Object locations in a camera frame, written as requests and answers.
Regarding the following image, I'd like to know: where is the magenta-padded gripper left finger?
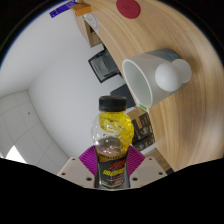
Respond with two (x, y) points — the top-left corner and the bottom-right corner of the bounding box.
(57, 145), (99, 189)

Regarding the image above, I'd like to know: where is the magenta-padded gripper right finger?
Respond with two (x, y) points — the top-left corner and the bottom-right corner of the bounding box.
(126, 145), (168, 189)

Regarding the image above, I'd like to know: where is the clear black-capped drink bottle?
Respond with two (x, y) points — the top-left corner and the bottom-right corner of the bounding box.
(90, 95), (135, 190)

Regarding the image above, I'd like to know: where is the small dark brown box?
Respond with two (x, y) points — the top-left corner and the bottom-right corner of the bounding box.
(133, 133), (156, 151)

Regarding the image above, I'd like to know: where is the large dark brown box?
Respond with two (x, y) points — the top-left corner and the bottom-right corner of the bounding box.
(131, 114), (154, 141)

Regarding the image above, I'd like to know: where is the tan cardboard box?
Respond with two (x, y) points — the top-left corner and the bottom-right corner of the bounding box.
(125, 106), (149, 123)

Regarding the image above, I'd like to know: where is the rectangular ceiling light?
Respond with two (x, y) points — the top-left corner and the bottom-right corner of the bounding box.
(4, 145), (28, 164)

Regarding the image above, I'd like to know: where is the black padded office chair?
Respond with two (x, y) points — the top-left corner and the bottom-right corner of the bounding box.
(109, 83), (138, 109)

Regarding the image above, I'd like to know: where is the white mug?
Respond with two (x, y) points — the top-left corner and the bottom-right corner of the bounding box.
(121, 48), (193, 109)

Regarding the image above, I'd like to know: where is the black mesh office chair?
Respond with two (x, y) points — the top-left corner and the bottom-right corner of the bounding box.
(87, 49), (120, 84)

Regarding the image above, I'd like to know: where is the wooden side desk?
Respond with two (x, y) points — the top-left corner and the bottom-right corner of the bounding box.
(74, 13), (108, 48)

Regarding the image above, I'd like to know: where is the orange wooden box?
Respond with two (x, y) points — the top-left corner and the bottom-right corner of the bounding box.
(73, 3), (93, 17)

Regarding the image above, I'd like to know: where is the purple standing card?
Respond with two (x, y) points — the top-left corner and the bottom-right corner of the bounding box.
(48, 0), (79, 19)

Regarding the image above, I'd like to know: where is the flat round red coaster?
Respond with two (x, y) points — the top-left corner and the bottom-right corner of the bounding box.
(115, 0), (141, 20)

